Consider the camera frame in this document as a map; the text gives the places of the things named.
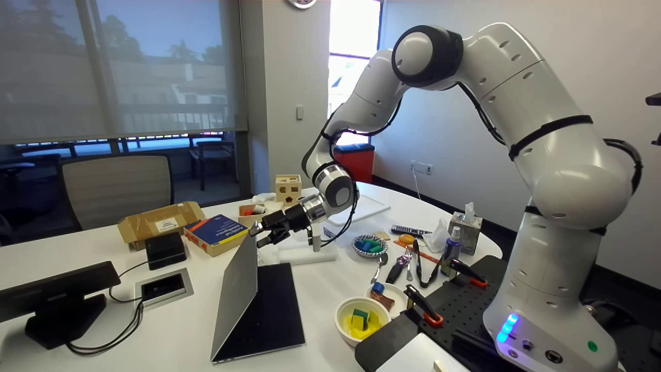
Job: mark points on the grey tissue box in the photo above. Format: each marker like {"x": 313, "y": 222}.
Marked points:
{"x": 470, "y": 226}

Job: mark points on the table power outlet plate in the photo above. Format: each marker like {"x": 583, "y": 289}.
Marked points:
{"x": 169, "y": 285}

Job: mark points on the clear plastic lidded container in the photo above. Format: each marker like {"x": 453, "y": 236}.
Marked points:
{"x": 366, "y": 206}

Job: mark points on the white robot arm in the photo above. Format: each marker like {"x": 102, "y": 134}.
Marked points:
{"x": 572, "y": 175}

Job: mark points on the wall light switch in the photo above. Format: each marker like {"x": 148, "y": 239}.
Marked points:
{"x": 299, "y": 114}

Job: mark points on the yellow bowl with blocks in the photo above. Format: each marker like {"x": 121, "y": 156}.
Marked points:
{"x": 358, "y": 318}

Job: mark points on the black orange clamp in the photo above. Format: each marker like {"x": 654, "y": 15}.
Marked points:
{"x": 415, "y": 300}
{"x": 470, "y": 273}

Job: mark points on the black mounting plate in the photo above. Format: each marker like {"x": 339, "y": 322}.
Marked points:
{"x": 462, "y": 304}

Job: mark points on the blue and yellow book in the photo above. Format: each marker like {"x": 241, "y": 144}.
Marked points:
{"x": 217, "y": 234}

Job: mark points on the grey office chair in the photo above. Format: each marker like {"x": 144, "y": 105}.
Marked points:
{"x": 102, "y": 190}

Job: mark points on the red bin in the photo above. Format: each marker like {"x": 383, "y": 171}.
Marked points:
{"x": 358, "y": 159}

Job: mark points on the black small box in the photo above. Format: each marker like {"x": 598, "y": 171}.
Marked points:
{"x": 164, "y": 251}

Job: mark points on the wooden shape sorter cube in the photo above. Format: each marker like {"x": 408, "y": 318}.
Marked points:
{"x": 288, "y": 189}

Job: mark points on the black conference speaker bar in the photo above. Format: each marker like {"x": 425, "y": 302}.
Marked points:
{"x": 62, "y": 306}

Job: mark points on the small bowl with blue blocks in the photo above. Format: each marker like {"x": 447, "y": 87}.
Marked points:
{"x": 369, "y": 245}

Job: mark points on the wall clock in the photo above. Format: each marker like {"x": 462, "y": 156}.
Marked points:
{"x": 302, "y": 4}

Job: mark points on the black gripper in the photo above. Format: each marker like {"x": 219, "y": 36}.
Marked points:
{"x": 283, "y": 220}

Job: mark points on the grey laptop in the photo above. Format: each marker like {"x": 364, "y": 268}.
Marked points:
{"x": 257, "y": 308}

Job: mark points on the cardboard box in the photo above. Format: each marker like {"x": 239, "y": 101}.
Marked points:
{"x": 139, "y": 228}

